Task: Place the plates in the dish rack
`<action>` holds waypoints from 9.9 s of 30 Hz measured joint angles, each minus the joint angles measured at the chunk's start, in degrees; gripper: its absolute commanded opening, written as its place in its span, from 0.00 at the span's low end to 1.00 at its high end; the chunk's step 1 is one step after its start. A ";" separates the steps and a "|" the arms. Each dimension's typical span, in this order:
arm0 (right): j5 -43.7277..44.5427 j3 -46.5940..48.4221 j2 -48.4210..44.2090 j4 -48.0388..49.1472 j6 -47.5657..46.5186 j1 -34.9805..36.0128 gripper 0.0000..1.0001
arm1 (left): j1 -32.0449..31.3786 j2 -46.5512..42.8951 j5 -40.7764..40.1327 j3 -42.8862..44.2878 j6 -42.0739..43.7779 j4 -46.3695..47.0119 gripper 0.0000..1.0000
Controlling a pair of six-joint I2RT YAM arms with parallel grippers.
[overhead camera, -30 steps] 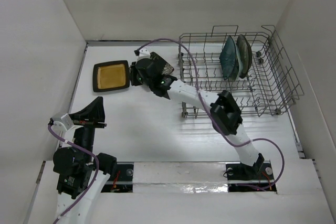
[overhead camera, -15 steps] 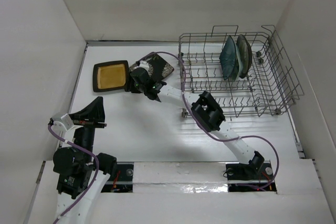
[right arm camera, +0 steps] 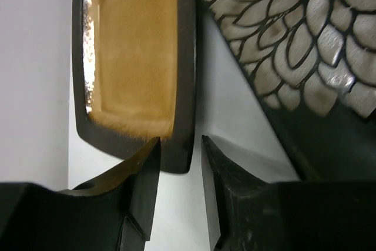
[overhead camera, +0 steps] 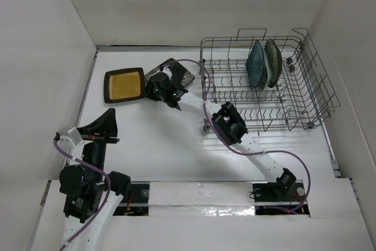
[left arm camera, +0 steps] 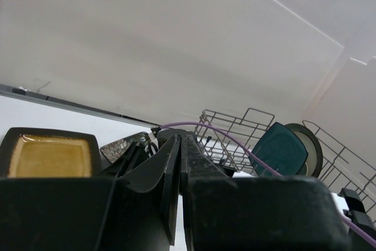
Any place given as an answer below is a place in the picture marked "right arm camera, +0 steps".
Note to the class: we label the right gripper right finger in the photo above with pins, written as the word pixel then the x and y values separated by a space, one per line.
pixel 246 213

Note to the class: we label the black floral square plate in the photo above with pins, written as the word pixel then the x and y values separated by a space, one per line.
pixel 311 65

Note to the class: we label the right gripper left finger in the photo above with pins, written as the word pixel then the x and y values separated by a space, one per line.
pixel 113 211

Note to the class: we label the yellow square plate black rim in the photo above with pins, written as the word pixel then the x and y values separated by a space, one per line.
pixel 134 76

